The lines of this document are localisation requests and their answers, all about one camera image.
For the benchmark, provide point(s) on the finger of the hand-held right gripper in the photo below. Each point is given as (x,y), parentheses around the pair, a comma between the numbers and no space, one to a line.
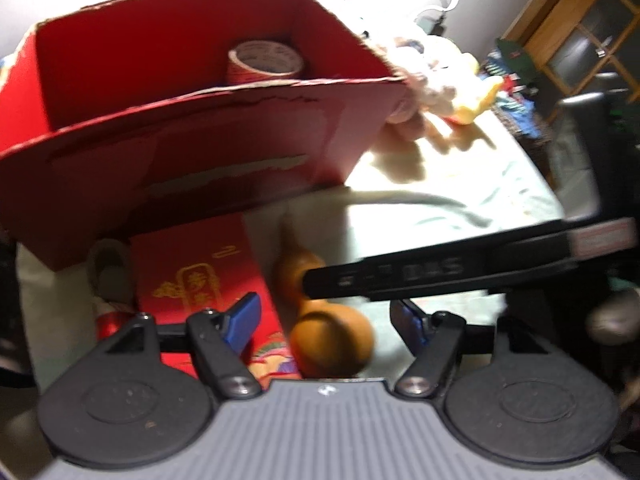
(325,280)

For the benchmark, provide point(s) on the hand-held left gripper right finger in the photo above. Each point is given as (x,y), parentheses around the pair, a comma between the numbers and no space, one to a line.
(407,322)

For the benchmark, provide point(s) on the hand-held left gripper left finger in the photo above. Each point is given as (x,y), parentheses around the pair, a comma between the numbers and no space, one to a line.
(245,316)

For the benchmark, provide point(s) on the brown gourd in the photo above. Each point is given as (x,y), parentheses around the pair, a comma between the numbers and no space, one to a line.
(330,340)

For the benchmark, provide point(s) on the red packet with gold print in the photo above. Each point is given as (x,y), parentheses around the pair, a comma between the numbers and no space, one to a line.
(200,260)

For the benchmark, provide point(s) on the red cardboard box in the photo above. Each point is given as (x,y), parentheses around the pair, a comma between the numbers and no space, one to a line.
(200,130)

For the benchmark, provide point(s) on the brown patterned cloth-covered stand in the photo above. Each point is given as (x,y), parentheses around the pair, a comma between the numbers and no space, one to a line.
(532,150)

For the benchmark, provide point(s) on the pile of colourful clothes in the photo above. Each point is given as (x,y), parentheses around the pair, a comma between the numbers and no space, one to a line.
(515,105)

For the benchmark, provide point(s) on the yellow tiger plush toy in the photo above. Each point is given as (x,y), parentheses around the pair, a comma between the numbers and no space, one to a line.
(475,100)

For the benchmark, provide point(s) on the white plush toy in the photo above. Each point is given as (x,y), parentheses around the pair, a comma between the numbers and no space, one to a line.
(425,75)

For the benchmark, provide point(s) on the dark green cloth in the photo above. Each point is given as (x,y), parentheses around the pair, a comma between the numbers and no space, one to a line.
(512,57)

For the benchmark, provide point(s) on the red patterned tape roll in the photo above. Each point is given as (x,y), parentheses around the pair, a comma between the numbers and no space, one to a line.
(265,62)

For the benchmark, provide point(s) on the wooden glass-door cabinet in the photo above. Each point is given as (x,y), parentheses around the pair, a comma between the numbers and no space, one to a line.
(575,20)

